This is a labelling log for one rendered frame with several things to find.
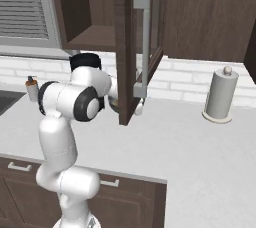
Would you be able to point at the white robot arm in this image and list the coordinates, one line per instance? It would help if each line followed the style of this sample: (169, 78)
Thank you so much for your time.
(56, 138)

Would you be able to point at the dark bowl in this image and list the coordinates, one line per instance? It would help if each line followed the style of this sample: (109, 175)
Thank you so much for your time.
(114, 105)

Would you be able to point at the open dark wood cabinet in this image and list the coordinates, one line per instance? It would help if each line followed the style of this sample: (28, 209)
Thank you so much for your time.
(93, 37)

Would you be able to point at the dark wood base cabinet door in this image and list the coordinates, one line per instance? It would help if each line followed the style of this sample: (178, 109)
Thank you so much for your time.
(120, 213)
(26, 205)

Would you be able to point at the closed dark wood cabinet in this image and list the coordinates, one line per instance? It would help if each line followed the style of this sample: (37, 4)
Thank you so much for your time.
(210, 12)

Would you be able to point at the dark wood side cabinet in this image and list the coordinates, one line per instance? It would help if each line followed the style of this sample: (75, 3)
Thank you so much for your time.
(250, 52)

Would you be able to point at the dark wood drawer front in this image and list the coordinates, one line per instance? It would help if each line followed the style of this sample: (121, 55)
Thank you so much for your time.
(20, 173)
(133, 190)

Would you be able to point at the paper towel roll holder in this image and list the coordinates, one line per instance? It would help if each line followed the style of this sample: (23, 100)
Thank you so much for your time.
(220, 93)

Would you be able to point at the soap dispenser bottle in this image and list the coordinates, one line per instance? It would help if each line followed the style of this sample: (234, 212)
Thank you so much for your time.
(32, 91)

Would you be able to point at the grey sink basin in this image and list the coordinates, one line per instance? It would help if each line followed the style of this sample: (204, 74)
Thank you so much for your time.
(7, 100)

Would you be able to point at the window with grey blinds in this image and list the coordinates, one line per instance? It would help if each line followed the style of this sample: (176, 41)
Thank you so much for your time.
(23, 5)

